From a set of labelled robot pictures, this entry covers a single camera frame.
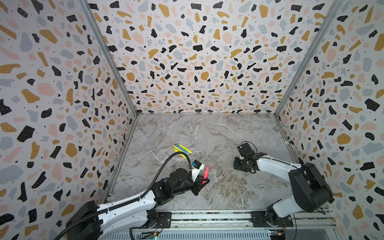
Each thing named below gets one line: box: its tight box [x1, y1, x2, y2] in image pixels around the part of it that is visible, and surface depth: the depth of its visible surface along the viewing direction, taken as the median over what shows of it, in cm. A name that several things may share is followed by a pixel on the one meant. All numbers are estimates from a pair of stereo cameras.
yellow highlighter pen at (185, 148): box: [178, 143, 192, 154], surface depth 102 cm
